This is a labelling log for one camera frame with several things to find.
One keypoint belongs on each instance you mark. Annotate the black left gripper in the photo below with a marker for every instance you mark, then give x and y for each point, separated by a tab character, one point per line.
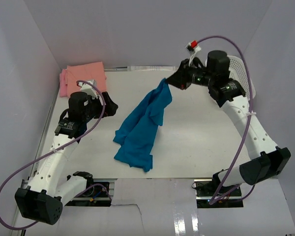
110	107

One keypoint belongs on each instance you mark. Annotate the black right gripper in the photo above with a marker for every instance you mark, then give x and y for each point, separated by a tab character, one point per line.
180	79

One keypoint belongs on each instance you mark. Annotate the blue t shirt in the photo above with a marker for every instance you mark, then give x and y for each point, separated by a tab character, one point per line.
137	133

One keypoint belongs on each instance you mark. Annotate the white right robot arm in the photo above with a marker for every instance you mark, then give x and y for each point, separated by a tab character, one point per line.
267	159

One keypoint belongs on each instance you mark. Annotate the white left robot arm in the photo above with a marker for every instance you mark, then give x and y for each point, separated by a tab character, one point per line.
43	199

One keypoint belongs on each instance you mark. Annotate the folded salmon t shirt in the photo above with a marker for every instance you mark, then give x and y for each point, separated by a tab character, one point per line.
87	72

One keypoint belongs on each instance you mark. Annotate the white paper sheet at back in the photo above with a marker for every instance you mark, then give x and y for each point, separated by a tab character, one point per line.
151	68

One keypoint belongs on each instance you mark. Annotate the folded pink t shirt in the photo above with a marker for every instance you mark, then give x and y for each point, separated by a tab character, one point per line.
62	84

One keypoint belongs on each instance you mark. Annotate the white perforated plastic basket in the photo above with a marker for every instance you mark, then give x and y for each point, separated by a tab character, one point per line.
238	72

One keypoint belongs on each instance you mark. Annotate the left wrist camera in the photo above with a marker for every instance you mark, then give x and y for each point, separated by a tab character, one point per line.
89	90

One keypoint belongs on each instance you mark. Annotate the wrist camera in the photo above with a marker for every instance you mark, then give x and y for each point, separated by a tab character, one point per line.
89	90
193	48

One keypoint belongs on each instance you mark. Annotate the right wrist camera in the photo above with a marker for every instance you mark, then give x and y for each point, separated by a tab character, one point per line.
193	48

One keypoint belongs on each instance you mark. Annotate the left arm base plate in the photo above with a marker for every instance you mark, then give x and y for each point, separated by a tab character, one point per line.
96	197

